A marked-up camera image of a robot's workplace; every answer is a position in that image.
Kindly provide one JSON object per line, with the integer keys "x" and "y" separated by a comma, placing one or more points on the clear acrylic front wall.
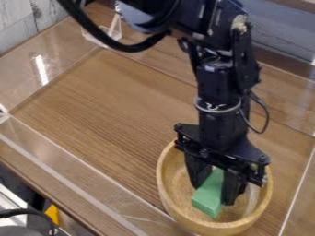
{"x": 108, "y": 209}

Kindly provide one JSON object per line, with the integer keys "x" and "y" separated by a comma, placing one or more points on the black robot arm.
{"x": 213, "y": 31}

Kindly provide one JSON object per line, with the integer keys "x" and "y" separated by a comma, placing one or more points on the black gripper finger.
{"x": 234, "y": 186}
{"x": 199, "y": 169}

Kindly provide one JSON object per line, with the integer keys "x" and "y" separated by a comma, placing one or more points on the brown wooden bowl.
{"x": 178, "y": 194}

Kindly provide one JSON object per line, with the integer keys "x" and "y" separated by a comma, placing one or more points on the clear acrylic wall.
{"x": 286, "y": 89}
{"x": 108, "y": 209}
{"x": 32, "y": 65}

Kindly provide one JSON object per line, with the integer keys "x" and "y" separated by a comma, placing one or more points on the clear acrylic corner bracket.
{"x": 112, "y": 31}

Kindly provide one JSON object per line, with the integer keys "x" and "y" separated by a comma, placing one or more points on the green rectangular block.
{"x": 207, "y": 196}

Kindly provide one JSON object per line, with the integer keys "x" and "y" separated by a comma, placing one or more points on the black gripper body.
{"x": 218, "y": 140}

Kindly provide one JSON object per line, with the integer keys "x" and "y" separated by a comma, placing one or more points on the clear acrylic left wall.
{"x": 32, "y": 65}

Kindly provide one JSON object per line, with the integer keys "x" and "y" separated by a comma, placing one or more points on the clear acrylic back wall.
{"x": 286, "y": 89}

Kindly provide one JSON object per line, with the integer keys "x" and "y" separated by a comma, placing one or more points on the yellow black device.
{"x": 44, "y": 221}

